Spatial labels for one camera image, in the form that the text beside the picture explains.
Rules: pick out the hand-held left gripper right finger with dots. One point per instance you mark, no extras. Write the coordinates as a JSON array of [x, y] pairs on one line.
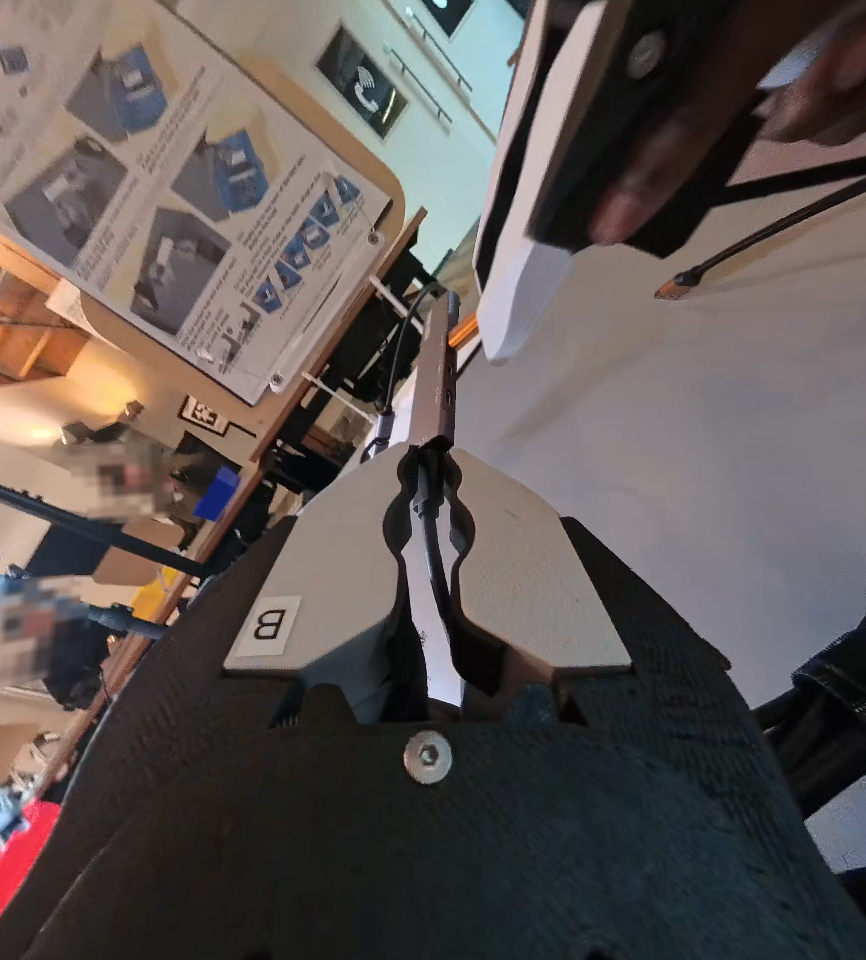
[[530, 577]]

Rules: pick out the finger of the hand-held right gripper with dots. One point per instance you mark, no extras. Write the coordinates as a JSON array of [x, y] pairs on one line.
[[583, 97], [515, 315]]

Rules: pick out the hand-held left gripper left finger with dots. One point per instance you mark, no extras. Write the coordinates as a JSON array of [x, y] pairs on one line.
[[328, 570]]

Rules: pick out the grey usb hub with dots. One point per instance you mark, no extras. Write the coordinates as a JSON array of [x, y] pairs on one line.
[[436, 375]]

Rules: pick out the person's right hand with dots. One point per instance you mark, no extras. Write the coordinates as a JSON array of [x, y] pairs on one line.
[[650, 187]]

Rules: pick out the blue box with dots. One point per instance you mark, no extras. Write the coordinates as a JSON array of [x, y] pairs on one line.
[[217, 495]]

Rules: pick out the yellow box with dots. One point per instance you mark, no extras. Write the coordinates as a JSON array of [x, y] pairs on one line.
[[154, 596]]

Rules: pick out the black and white tag sign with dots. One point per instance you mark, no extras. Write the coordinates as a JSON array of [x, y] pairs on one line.
[[204, 415]]

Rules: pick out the black light stand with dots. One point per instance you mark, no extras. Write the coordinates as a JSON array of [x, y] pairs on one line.
[[125, 621]]

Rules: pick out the black phone sign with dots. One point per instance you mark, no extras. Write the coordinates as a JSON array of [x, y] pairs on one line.
[[365, 86]]

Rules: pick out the white paper note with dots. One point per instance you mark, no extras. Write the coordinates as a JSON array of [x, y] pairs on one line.
[[69, 304]]

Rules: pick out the black wall sign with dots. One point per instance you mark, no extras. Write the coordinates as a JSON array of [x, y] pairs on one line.
[[448, 15]]

